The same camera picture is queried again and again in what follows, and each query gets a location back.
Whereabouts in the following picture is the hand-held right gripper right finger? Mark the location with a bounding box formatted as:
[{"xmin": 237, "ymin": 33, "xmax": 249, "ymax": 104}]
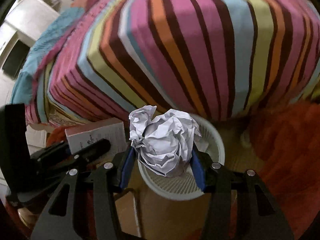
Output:
[{"xmin": 191, "ymin": 149, "xmax": 295, "ymax": 240}]

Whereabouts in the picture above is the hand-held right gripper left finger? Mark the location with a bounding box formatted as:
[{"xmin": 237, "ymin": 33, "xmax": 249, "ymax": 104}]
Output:
[{"xmin": 30, "ymin": 147, "xmax": 137, "ymax": 240}]

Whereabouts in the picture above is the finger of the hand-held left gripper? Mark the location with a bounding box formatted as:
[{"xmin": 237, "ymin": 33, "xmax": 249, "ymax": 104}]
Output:
[
  {"xmin": 67, "ymin": 138, "xmax": 112, "ymax": 166},
  {"xmin": 30, "ymin": 141, "xmax": 70, "ymax": 166}
]

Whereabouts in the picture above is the white printed box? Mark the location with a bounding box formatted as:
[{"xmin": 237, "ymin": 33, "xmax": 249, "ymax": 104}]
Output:
[{"xmin": 65, "ymin": 124, "xmax": 127, "ymax": 157}]

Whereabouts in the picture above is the white mesh wastebasket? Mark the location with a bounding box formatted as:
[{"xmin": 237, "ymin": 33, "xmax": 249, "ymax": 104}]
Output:
[{"xmin": 137, "ymin": 114, "xmax": 225, "ymax": 201}]

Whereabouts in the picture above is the large white paper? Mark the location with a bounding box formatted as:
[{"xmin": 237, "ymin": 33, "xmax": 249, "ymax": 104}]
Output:
[{"xmin": 129, "ymin": 105, "xmax": 202, "ymax": 178}]

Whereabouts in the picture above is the black television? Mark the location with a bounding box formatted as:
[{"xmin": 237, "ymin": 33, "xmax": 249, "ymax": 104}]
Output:
[{"xmin": 2, "ymin": 41, "xmax": 30, "ymax": 77}]

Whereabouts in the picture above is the orange and blue quilt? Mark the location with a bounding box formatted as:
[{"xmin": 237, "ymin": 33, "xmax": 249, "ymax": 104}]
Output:
[{"xmin": 11, "ymin": 0, "xmax": 100, "ymax": 105}]

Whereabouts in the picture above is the striped bed sheet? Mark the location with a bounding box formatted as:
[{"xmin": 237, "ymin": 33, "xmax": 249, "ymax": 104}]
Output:
[{"xmin": 25, "ymin": 0, "xmax": 320, "ymax": 128}]

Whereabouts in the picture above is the white wall cabinet unit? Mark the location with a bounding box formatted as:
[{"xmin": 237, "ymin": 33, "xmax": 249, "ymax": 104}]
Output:
[{"xmin": 0, "ymin": 0, "xmax": 60, "ymax": 90}]

